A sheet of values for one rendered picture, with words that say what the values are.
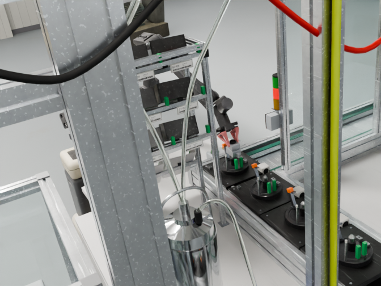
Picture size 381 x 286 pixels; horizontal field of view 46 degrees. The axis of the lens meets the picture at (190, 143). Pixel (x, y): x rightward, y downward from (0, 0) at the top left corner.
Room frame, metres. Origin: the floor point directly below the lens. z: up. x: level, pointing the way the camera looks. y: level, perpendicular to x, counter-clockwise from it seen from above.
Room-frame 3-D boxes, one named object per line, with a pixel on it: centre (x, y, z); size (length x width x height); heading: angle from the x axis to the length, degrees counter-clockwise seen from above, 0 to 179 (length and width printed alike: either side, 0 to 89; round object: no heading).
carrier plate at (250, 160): (1.86, -0.19, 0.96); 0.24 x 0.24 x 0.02; 24
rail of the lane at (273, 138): (2.11, -0.38, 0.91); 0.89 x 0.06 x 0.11; 114
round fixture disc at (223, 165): (1.86, -0.19, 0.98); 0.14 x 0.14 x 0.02
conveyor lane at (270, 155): (1.95, -0.48, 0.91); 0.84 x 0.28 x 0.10; 114
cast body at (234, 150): (1.85, -0.20, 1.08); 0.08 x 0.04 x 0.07; 23
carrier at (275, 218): (1.40, -0.39, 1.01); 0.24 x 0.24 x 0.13; 24
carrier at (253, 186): (1.62, -0.29, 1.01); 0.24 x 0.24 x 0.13; 24
